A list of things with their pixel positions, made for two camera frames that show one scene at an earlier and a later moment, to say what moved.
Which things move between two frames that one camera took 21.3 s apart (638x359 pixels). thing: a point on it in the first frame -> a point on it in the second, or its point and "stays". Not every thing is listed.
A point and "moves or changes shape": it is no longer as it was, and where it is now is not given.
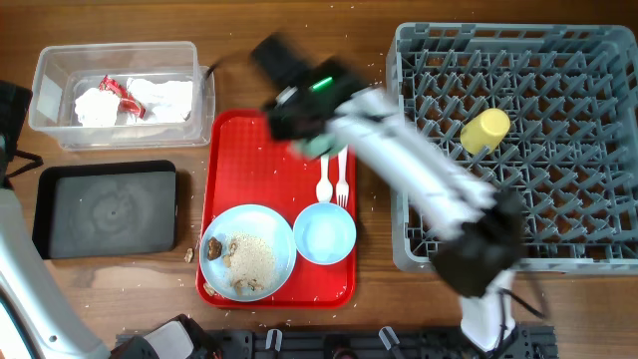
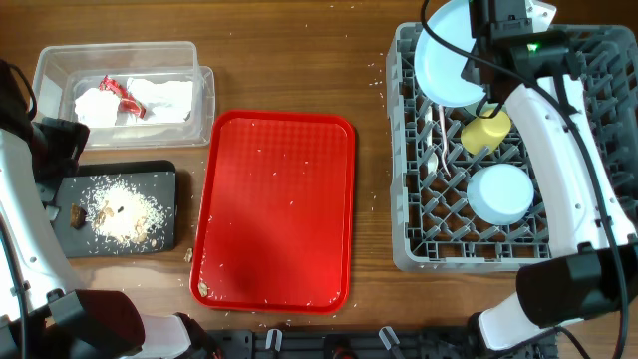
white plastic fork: x=342 y=188 -> x=444 y=139
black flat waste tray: x=106 y=209 stays
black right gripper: x=271 y=118 -> x=467 y=67
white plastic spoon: x=324 y=188 moves or changes shape
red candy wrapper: x=126 y=103 stays
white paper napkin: x=163 y=101 stays
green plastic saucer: x=316 y=145 -> x=473 y=109
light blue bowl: x=324 y=233 -> x=500 y=193
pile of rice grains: x=252 y=264 -> x=123 y=213
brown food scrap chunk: x=214 y=248 -> x=77 y=215
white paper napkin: x=96 y=107 stays
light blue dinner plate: x=247 y=252 -> x=439 y=67
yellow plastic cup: x=487 y=129 stays
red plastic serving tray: x=238 y=163 stays
